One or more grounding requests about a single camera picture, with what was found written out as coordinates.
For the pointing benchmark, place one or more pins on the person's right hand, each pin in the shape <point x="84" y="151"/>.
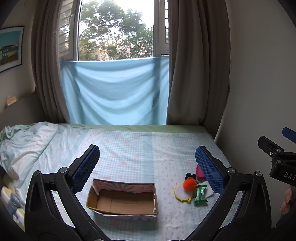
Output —
<point x="286" y="201"/>

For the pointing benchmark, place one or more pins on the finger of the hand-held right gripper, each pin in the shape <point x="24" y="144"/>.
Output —
<point x="267" y="144"/>
<point x="288" y="133"/>

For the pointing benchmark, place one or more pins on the light blue hanging cloth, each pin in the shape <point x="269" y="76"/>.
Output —
<point x="115" y="92"/>

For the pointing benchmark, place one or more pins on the beige curtain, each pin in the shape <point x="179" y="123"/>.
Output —
<point x="196" y="60"/>
<point x="49" y="60"/>

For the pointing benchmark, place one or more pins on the yellow round mesh puff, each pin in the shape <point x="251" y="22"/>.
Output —
<point x="182" y="195"/>

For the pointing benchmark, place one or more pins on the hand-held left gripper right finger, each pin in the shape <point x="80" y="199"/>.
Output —
<point x="209" y="171"/>

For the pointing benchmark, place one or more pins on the small tan object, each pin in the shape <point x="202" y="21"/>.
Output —
<point x="10" y="100"/>

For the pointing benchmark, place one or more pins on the green snack packet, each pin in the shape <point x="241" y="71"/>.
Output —
<point x="199" y="195"/>

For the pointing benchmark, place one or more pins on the wall poster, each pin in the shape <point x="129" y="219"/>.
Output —
<point x="10" y="48"/>

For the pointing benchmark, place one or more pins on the orange pompom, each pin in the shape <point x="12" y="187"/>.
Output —
<point x="189" y="184"/>

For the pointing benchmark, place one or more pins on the pale soft bundle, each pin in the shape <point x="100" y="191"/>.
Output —
<point x="10" y="204"/>

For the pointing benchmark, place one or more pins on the beige headboard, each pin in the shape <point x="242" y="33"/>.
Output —
<point x="20" y="109"/>

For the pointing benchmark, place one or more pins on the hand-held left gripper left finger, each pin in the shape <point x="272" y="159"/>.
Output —
<point x="85" y="171"/>

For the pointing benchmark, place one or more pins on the cardboard box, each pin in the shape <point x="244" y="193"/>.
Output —
<point x="120" y="204"/>

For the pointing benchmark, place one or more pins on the window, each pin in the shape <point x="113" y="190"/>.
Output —
<point x="115" y="30"/>

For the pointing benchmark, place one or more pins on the pink case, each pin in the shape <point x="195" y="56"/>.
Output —
<point x="200" y="173"/>

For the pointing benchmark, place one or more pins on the black sock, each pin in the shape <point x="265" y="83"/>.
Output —
<point x="190" y="176"/>

